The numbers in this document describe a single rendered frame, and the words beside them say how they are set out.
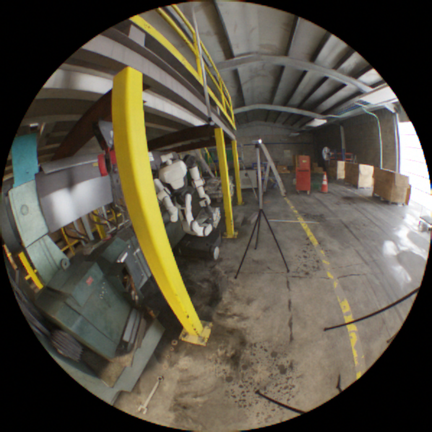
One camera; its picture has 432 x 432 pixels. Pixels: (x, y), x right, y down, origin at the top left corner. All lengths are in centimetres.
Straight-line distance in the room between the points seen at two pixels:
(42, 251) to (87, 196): 64
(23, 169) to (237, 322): 209
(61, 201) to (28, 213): 32
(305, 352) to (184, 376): 88
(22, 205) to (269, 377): 205
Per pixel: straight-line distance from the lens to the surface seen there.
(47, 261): 142
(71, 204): 140
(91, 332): 84
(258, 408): 123
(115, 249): 104
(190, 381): 125
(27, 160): 145
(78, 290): 77
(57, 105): 142
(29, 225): 138
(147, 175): 59
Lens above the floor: 121
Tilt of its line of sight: 21 degrees down
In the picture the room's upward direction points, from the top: 8 degrees counter-clockwise
